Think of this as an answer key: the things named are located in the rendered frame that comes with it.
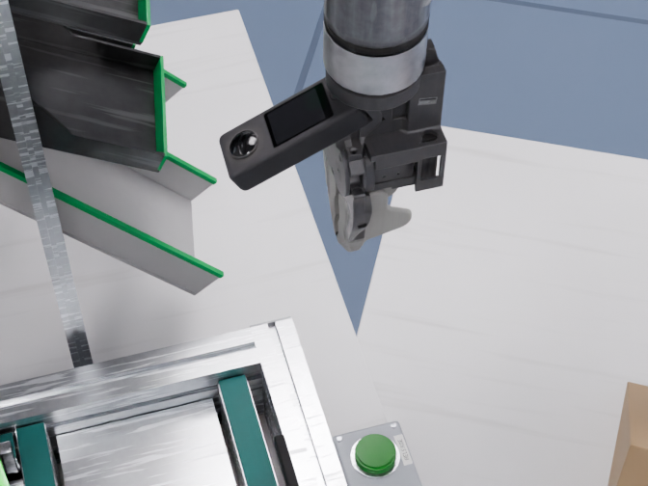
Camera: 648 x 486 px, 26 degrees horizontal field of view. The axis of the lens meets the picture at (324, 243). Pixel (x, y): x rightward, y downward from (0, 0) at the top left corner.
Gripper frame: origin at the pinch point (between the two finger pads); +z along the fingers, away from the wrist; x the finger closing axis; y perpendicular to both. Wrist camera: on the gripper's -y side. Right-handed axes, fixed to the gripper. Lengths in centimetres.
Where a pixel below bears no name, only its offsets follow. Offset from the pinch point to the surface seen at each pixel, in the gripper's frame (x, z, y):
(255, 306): 21.4, 36.9, -3.5
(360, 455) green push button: -6.4, 25.7, 0.4
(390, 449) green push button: -6.6, 25.7, 3.4
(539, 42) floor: 135, 122, 86
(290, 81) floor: 138, 122, 30
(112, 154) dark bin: 15.9, 1.4, -16.9
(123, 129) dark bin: 19.8, 2.6, -15.2
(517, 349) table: 7.9, 36.8, 23.2
